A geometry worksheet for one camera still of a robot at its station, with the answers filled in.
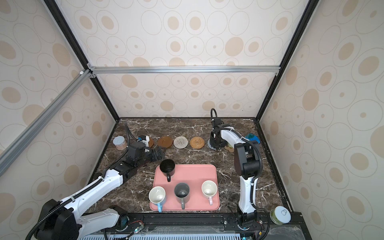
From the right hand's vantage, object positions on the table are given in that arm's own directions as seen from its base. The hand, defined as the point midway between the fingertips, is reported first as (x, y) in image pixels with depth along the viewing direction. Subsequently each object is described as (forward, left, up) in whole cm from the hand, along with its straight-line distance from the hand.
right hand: (217, 144), depth 100 cm
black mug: (-17, +32, +1) cm, 36 cm away
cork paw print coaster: (-2, -9, -3) cm, 10 cm away
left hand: (-12, +32, +15) cm, 37 cm away
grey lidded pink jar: (+1, +65, +3) cm, 65 cm away
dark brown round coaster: (+5, +37, -2) cm, 37 cm away
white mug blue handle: (-32, +35, +1) cm, 48 cm away
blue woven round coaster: (+2, +6, -3) cm, 6 cm away
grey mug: (-31, +23, -1) cm, 38 cm away
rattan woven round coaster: (+5, +14, -3) cm, 15 cm away
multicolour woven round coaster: (+5, +26, -3) cm, 26 cm away
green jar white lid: (-43, -26, +1) cm, 50 cm away
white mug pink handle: (-30, +8, +1) cm, 31 cm away
